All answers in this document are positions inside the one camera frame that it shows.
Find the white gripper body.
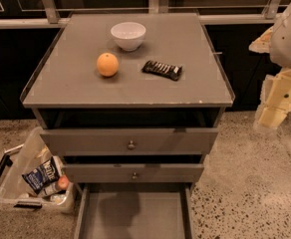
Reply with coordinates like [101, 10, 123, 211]
[249, 27, 273, 54]

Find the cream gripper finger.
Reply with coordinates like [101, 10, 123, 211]
[257, 68, 291, 128]

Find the black rxbar chocolate bar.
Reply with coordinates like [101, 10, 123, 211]
[142, 60, 182, 81]

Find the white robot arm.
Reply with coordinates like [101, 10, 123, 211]
[249, 3, 291, 128]

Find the grey top drawer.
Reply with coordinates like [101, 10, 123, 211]
[41, 128, 218, 156]

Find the grey drawer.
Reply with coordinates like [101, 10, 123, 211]
[64, 164, 204, 183]
[74, 183, 195, 239]
[41, 128, 218, 156]

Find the grey drawer cabinet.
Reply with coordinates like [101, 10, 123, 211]
[19, 12, 236, 192]

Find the grey bottom drawer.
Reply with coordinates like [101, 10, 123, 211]
[74, 183, 195, 239]

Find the grey middle drawer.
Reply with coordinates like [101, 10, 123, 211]
[64, 164, 204, 183]

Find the white ceramic bowl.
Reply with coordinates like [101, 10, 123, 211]
[111, 22, 146, 51]

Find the orange fruit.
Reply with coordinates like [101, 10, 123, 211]
[97, 53, 119, 77]

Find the red apple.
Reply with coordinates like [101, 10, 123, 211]
[57, 175, 70, 190]

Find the blue kettle chips bag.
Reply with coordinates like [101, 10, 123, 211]
[22, 156, 62, 194]

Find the clear plastic bin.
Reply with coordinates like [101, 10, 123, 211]
[0, 126, 76, 213]

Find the metal railing frame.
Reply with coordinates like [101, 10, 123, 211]
[0, 0, 291, 28]

